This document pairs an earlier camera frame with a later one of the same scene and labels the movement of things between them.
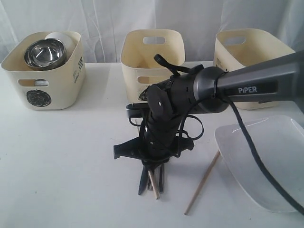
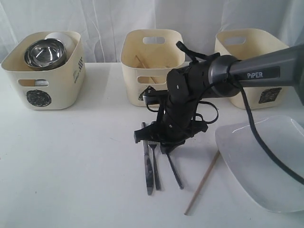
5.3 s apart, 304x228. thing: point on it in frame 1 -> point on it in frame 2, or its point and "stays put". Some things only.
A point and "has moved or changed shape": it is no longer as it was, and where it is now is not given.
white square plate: x=280 y=141 stays put
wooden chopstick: x=153 y=182 -> x=145 y=68
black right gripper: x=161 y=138 -> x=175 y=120
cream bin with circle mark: x=60 y=88 stays put
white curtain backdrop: x=102 y=23 stays put
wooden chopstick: x=203 y=183 stays put
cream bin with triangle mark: x=141 y=70 stays put
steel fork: x=161 y=179 has moved or changed shape
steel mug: x=41 y=82 stays put
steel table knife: x=144 y=179 has moved or changed shape
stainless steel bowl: x=45 y=54 stays put
